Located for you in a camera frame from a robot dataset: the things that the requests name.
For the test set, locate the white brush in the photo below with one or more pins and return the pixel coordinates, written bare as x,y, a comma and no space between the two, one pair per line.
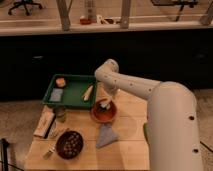
105,104

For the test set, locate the red bowl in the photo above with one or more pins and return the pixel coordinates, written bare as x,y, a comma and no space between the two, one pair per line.
103,115

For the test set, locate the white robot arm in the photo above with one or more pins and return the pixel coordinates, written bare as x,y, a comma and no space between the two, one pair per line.
172,126

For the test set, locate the dark patterned bowl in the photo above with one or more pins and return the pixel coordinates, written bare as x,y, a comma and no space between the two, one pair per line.
69,144

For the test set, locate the yellow corn cob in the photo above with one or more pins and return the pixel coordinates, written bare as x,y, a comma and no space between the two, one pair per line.
88,93

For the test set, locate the green plastic tray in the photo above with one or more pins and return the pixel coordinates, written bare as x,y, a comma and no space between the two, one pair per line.
72,92

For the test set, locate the orange sponge block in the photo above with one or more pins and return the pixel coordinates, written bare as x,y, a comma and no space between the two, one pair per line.
60,82

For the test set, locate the grey folded cloth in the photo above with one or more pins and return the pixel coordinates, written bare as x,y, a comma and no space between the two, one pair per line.
106,136

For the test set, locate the grey sponge pad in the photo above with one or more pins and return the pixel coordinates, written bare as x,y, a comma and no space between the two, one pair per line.
56,95

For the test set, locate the green glass cup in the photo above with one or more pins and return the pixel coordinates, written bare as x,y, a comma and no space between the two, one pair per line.
60,113

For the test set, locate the green chili pepper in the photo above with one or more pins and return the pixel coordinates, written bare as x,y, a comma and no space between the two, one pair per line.
145,131

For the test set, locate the white flat box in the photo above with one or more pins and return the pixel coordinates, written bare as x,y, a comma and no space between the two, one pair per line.
45,122

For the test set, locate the red object on shelf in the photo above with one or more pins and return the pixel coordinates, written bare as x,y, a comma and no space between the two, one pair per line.
84,21

